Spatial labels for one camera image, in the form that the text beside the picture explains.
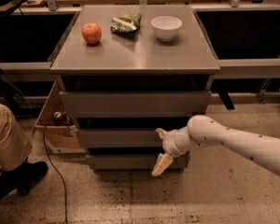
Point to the person leg beige trousers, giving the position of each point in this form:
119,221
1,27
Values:
15,147

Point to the grey top drawer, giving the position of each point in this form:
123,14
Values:
134,104

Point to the green chip bag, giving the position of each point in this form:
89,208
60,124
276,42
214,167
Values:
125,23

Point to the red soda can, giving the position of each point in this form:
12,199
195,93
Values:
59,118

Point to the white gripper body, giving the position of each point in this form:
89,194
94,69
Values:
169,143

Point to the grey drawer cabinet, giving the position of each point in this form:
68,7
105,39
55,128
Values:
128,83

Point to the red apple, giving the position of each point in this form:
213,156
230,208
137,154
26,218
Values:
91,33

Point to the grey bottom drawer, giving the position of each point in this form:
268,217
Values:
139,161

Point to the grey drawer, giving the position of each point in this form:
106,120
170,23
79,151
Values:
134,104
139,161
100,138

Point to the white bowl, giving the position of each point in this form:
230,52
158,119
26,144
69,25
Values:
166,28

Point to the black shoe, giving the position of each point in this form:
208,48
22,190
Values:
26,174

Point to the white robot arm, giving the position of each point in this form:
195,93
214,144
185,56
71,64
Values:
202,131

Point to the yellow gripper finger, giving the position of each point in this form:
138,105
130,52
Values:
161,132
162,163

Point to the grey metal rail frame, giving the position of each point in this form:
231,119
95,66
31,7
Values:
252,66

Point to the wooden box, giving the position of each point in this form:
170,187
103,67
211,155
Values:
59,139

